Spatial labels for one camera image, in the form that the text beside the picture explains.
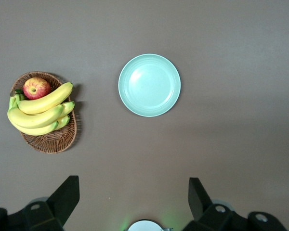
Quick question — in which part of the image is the light green round plate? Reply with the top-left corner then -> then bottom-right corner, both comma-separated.
118,53 -> 182,118

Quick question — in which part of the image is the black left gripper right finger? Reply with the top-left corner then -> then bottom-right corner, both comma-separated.
183,177 -> 289,231

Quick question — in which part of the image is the brown wicker basket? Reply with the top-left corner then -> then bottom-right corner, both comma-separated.
10,71 -> 78,154

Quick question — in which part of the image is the yellow banana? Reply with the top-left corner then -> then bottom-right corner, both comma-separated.
59,101 -> 76,118
54,115 -> 71,131
7,103 -> 64,128
9,120 -> 59,136
16,82 -> 74,115

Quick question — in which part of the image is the red yellow apple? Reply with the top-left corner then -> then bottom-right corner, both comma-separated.
23,77 -> 52,101

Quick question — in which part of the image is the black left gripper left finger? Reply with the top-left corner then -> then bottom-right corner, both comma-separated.
0,175 -> 80,231

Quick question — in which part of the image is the brown table cover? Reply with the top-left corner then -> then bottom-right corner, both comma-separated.
0,0 -> 289,231

